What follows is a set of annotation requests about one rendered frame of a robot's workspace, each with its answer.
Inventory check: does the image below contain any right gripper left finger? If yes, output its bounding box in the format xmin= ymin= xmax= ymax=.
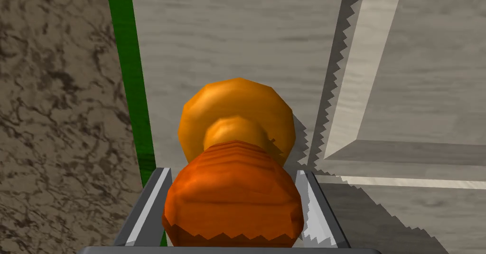
xmin=113 ymin=167 xmax=174 ymax=247

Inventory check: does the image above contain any pale grey panelled door leaf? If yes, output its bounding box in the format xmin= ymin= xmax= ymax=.
xmin=129 ymin=0 xmax=486 ymax=254

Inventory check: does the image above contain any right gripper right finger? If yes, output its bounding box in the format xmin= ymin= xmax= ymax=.
xmin=294 ymin=169 xmax=352 ymax=249

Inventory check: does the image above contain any orange door knob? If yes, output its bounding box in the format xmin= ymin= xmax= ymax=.
xmin=161 ymin=77 xmax=305 ymax=249

